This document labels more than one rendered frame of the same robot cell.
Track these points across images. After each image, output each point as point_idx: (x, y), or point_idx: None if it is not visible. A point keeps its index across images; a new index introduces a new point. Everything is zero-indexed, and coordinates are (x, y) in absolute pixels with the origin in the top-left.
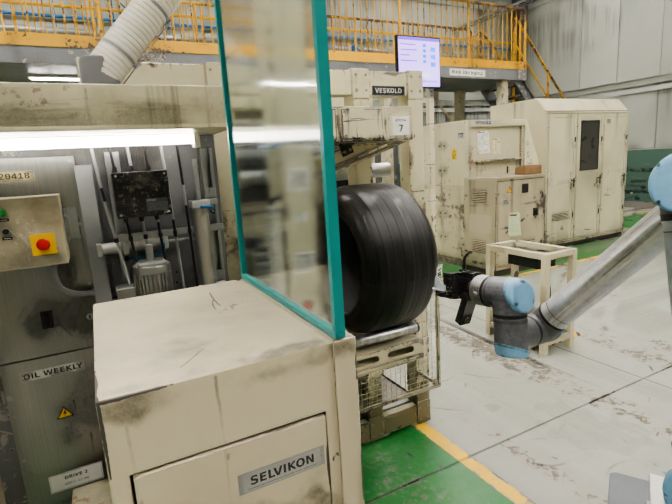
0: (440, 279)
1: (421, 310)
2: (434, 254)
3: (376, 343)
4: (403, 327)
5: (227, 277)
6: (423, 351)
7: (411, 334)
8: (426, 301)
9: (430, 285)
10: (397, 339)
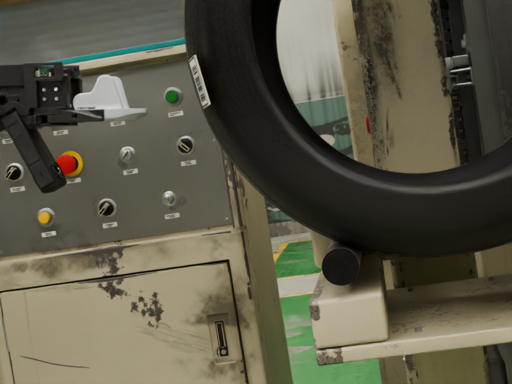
0: (206, 104)
1: (261, 193)
2: (185, 22)
3: (365, 271)
4: (328, 247)
5: (493, 51)
6: (315, 344)
7: (360, 292)
8: (235, 164)
9: (204, 113)
10: (353, 283)
